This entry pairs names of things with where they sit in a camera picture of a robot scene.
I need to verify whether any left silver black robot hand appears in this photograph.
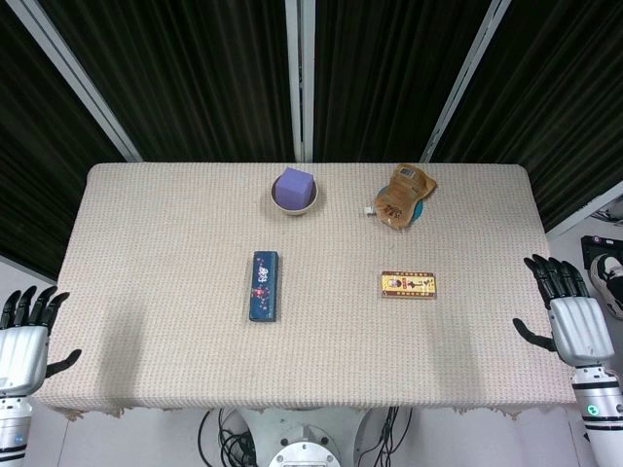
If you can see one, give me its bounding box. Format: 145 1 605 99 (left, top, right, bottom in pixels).
0 285 83 398

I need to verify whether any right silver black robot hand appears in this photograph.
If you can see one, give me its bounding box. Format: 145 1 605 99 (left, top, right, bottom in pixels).
512 254 616 370

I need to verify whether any blue glasses case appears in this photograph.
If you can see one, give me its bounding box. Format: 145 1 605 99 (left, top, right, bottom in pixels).
247 250 282 323

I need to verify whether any yellow red flat box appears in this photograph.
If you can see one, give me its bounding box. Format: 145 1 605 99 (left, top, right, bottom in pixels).
380 270 438 302

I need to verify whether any white black sneaker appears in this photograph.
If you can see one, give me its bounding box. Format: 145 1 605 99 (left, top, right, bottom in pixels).
589 253 623 320

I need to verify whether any black electronic device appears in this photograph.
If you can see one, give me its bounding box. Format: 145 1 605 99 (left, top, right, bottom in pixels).
580 233 623 283

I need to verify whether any brown spout pouch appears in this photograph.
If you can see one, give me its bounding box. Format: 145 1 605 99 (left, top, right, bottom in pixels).
364 163 438 230

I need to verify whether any beige woven tablecloth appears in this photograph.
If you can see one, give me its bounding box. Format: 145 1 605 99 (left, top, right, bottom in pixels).
34 162 593 420

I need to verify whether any beige bowl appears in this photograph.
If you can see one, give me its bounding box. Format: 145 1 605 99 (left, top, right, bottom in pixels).
271 173 319 217

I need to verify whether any purple foam cube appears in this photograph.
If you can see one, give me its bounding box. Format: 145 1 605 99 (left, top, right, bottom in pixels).
274 166 313 210

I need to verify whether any black pleated curtain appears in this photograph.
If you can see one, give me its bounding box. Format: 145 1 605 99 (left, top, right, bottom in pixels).
0 0 623 281

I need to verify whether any grey aluminium frame post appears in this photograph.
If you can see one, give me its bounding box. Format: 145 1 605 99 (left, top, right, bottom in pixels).
284 0 317 163
544 180 623 239
419 0 512 164
7 0 143 162

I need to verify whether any black cable bundle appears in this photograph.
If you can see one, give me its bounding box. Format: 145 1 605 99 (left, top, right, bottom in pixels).
198 407 259 467
357 407 415 467

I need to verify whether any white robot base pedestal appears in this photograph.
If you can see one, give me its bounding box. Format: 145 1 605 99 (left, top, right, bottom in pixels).
238 407 376 467

